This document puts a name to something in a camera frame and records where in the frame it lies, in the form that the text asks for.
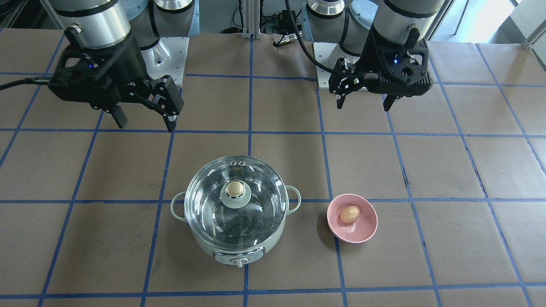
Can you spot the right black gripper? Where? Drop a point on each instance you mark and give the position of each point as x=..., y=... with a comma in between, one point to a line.
x=128, y=68

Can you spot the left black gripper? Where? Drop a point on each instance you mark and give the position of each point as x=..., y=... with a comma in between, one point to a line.
x=367, y=59

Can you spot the brown egg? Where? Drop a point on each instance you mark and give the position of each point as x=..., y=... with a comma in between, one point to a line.
x=349, y=214

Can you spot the glass pot lid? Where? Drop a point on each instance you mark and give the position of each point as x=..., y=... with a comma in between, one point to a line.
x=235, y=202

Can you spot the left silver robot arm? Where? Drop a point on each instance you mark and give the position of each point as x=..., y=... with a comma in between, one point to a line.
x=331, y=21

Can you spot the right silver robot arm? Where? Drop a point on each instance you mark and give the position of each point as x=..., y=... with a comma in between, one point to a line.
x=107, y=22

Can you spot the pale green electric pot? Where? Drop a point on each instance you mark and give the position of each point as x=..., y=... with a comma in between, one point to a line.
x=238, y=257

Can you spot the pink bowl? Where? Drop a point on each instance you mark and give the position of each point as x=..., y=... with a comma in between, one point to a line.
x=362, y=230

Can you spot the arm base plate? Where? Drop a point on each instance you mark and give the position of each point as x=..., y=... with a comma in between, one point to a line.
x=167, y=57
x=327, y=54

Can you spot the aluminium frame post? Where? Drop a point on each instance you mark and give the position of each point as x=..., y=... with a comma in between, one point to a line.
x=251, y=19

